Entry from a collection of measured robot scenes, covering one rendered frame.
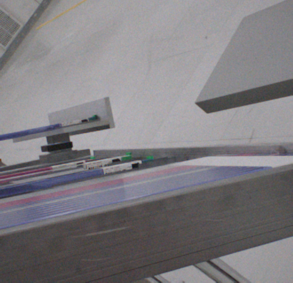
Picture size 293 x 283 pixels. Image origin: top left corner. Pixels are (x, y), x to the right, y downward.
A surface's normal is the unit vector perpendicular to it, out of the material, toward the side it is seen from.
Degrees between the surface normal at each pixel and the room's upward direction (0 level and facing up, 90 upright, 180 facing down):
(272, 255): 0
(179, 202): 90
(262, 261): 0
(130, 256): 90
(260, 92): 90
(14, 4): 90
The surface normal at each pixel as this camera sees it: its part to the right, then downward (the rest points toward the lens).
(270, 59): -0.73, -0.58
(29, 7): 0.44, -0.02
